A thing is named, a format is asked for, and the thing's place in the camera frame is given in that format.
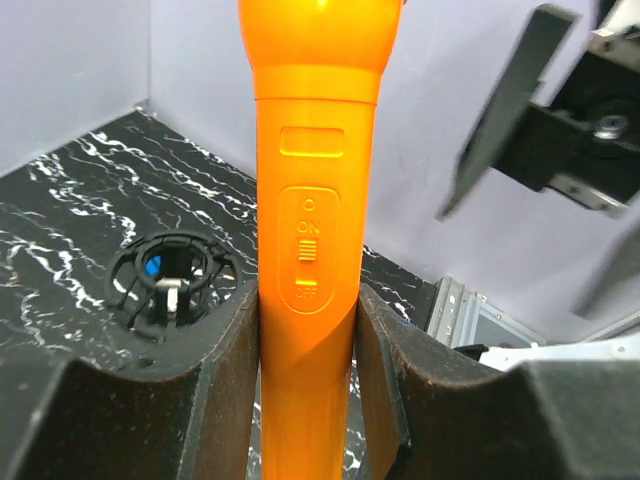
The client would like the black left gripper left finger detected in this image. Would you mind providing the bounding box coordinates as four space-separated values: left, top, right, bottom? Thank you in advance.
1 281 259 479

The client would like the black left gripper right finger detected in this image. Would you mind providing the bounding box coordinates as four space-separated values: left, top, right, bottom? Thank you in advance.
356 286 639 479

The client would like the aluminium frame rail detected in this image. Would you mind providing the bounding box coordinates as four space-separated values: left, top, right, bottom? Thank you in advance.
426 277 548 348

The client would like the black tripod shock-mount stand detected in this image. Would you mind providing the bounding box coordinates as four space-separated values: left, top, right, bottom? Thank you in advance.
104 229 243 343

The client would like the blue and white block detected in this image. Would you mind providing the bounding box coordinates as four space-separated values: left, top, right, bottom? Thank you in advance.
145 255 162 278

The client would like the orange toy microphone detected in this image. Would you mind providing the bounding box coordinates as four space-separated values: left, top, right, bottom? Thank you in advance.
238 1 403 479

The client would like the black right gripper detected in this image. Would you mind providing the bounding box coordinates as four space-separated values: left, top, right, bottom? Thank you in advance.
436 1 639 220

